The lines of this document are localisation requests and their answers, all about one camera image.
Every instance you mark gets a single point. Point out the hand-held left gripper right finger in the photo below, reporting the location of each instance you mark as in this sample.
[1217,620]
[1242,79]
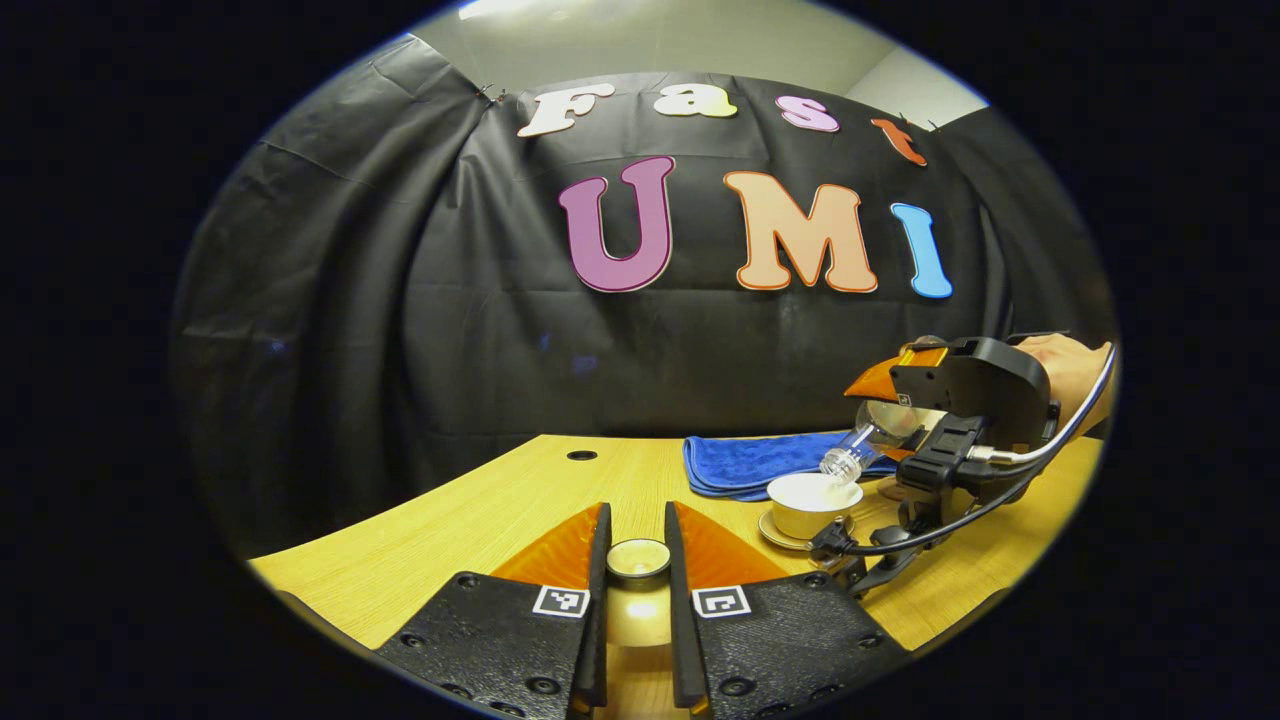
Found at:
[682,640]

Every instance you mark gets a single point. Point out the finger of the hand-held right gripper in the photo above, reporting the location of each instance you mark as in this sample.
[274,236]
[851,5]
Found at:
[945,450]
[880,378]

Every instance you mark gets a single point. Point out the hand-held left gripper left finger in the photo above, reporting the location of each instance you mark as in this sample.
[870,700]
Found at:
[598,640]

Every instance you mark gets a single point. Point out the clear plastic water bottle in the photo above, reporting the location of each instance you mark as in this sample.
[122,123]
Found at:
[875,435]

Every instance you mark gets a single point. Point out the cream ceramic teacup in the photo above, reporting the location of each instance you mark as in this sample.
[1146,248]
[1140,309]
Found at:
[805,505]

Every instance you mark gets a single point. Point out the cream ceramic saucer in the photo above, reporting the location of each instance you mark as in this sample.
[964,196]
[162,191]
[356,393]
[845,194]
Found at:
[775,535]

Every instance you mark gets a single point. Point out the blue folded towel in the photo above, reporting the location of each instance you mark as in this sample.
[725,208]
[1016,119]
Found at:
[745,465]

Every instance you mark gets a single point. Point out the black backdrop cloth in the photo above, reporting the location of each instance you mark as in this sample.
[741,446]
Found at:
[400,320]

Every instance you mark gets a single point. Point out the ceiling light panel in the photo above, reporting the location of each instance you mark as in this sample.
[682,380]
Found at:
[510,6]

